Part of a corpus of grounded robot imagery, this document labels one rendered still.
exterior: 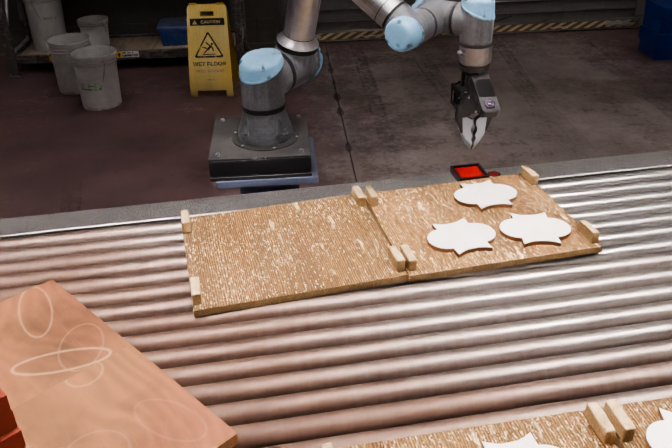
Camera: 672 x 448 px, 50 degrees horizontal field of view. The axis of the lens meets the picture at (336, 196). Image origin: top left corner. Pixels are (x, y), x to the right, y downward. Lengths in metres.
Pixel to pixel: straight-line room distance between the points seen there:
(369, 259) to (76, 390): 0.64
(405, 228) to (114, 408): 0.77
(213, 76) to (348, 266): 3.74
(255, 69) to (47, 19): 4.22
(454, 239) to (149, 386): 0.72
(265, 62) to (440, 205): 0.60
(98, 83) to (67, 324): 3.91
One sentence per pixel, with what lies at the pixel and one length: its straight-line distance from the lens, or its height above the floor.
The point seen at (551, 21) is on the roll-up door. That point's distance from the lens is 6.63.
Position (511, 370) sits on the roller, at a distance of 1.24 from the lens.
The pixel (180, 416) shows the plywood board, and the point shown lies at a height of 1.04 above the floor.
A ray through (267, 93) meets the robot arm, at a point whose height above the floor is 1.08.
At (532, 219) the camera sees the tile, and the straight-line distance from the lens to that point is 1.60.
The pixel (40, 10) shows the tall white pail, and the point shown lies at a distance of 5.99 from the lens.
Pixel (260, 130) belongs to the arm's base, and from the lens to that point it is 1.93.
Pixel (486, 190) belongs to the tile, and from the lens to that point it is 1.70.
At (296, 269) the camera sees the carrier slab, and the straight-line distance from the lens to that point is 1.42.
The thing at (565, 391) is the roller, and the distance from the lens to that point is 1.23.
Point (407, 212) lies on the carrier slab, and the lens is 1.61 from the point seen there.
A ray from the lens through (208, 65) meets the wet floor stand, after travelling 5.06.
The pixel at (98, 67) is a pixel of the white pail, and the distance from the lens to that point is 4.98.
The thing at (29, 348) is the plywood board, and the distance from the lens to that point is 1.17.
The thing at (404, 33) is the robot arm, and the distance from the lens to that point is 1.58.
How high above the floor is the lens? 1.73
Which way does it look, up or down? 28 degrees down
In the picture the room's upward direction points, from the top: 2 degrees counter-clockwise
